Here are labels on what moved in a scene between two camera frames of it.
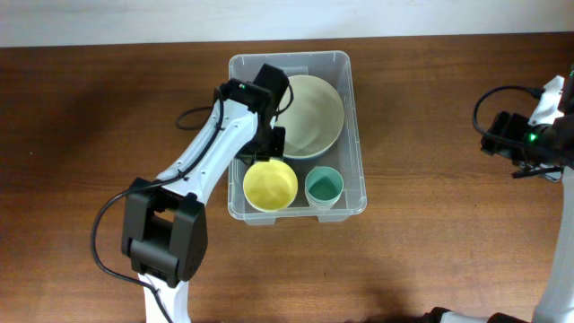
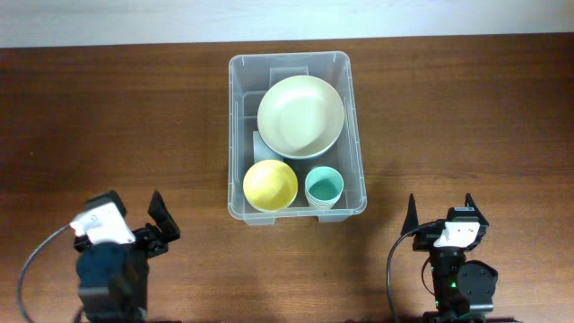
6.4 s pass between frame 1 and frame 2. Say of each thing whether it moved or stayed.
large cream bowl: stayed
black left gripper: moved
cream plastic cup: stayed
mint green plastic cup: stayed
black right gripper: moved
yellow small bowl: stayed
